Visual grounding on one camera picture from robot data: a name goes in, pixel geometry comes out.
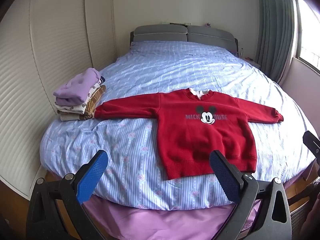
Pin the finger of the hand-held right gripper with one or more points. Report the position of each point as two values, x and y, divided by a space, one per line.
312 145

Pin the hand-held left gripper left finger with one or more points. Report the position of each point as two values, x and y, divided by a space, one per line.
92 177

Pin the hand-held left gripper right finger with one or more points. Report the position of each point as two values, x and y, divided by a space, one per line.
225 180

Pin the red cartoon print sweatshirt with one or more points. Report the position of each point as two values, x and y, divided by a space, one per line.
200 142

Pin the pile of clothes at left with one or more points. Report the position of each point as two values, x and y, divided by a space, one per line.
75 108

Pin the folded beige garment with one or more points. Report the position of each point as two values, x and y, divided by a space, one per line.
70 117

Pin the folded brown plaid garment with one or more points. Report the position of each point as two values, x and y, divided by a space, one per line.
93 100

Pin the folded purple sweatshirt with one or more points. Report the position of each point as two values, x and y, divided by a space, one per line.
75 90

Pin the folded navy garment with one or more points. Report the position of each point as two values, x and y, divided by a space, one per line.
102 80

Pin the white nightstand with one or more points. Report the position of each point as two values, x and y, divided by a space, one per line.
253 63

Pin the window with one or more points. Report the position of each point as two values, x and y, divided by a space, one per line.
307 30

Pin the small clear bottle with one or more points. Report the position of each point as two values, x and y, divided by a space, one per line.
242 52

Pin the grey-green curtain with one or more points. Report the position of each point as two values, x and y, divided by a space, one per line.
275 30

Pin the bed with striped blue duvet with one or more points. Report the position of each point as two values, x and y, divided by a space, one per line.
175 67

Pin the cream slatted wardrobe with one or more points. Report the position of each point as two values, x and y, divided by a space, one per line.
50 42

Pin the grey upholstered headboard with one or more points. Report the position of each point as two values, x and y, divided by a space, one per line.
162 33

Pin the dark flat box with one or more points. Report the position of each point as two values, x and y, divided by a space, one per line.
180 24

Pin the wooden bed frame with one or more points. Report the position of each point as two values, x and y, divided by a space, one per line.
295 192

